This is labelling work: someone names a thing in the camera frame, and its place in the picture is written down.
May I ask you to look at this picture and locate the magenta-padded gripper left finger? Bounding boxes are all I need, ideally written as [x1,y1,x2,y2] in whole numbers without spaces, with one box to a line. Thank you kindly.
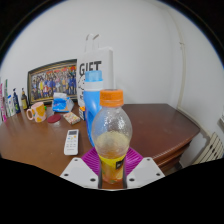
[59,147,103,190]

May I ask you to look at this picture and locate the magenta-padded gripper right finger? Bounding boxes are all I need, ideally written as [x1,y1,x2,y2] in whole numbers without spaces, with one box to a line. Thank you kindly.
[122,147,166,190]

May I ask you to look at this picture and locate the orange-capped clear drink bottle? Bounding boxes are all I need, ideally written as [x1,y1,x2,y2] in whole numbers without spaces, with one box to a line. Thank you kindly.
[91,88,133,185]

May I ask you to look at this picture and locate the white remote control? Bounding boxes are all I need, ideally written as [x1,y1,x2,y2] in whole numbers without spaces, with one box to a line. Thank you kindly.
[63,128,80,156]

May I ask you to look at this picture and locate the small floral patterned packet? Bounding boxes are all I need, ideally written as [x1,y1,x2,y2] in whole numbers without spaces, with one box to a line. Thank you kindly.
[62,111,82,126]

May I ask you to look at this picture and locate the flat round red coaster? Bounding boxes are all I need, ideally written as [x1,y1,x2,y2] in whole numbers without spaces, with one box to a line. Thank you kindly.
[46,114,62,124]

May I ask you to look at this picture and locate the blue detergent bottle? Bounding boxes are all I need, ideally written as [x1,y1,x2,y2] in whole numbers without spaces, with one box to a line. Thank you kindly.
[82,70,105,148]

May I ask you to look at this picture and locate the blue tissue pack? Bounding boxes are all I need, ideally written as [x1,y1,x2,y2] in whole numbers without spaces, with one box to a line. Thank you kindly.
[51,92,75,113]

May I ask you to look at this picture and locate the pink patterned mug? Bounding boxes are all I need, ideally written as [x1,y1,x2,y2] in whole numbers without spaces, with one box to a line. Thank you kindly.
[26,101,48,124]

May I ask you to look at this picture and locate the white radiator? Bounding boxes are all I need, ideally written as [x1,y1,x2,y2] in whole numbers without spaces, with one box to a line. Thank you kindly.
[193,131,224,165]

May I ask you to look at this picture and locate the dark blue pump bottle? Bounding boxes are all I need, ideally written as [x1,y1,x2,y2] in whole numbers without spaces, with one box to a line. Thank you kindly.
[12,87,22,114]

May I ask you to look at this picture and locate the framed group picture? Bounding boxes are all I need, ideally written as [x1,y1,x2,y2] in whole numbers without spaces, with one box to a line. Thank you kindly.
[27,58,78,106]

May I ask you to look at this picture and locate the white squeeze tube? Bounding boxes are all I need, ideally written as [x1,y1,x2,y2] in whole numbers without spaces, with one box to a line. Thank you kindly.
[6,94,16,118]

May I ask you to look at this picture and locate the green and white tube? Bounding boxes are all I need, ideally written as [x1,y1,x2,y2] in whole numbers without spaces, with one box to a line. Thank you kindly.
[3,78,10,116]

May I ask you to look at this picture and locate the white printed gift bag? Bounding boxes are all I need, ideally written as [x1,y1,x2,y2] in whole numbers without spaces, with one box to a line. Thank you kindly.
[76,33,115,108]

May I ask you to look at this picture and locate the white wall pipe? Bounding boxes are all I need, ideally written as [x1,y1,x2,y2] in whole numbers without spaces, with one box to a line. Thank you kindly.
[177,41,188,110]

